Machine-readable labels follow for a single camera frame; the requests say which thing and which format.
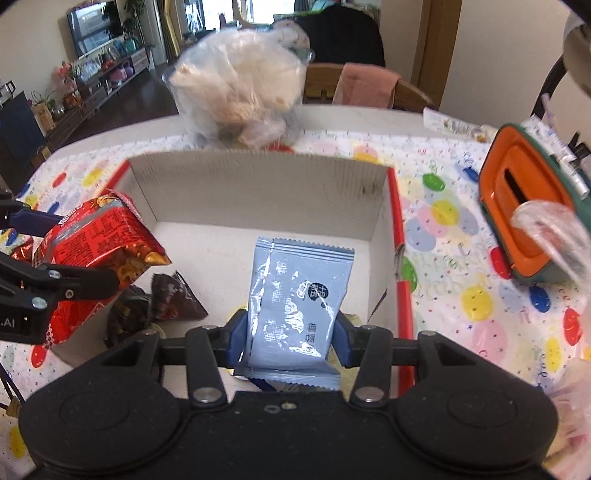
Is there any yellow minion snack pouch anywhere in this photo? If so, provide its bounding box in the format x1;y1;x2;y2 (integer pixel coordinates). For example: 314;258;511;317
230;303;371;398

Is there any dark triangular snack packet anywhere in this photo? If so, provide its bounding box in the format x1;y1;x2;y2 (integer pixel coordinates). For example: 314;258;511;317
151;271;208;321

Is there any light blue snack packet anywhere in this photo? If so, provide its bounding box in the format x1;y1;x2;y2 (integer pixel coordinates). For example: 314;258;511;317
243;237;355;367

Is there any red snack bag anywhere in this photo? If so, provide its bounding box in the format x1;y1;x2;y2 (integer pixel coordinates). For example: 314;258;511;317
32;189;174;347

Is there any clear bag of snacks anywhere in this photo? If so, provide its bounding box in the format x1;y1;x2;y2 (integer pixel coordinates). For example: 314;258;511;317
162;21;314;150

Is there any brown foil snack packet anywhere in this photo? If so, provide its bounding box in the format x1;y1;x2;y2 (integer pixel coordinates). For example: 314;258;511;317
0;229;34;264

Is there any red cardboard box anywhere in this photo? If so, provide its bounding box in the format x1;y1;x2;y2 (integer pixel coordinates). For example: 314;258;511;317
50;148;416;398

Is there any dark blue cabinet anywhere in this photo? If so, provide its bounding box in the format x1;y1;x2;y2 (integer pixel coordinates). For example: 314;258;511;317
0;93;46;190

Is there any colourful polka dot tablecloth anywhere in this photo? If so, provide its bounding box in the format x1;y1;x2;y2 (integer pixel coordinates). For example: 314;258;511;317
0;128;591;480

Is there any long tv cabinet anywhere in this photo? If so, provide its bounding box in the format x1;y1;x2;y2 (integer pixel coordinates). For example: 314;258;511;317
46;47;150;153

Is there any orange green tissue box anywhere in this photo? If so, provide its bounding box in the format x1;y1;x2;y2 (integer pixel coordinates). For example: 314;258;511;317
479;123;590;283

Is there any dark sofa with clothes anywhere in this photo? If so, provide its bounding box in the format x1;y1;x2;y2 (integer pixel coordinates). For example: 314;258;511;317
273;1;386;67

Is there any grey desk lamp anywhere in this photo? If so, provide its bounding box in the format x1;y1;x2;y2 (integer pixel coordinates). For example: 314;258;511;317
532;1;590;118

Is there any wall television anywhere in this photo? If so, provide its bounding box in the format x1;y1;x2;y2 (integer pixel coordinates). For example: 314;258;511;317
66;1;123;58

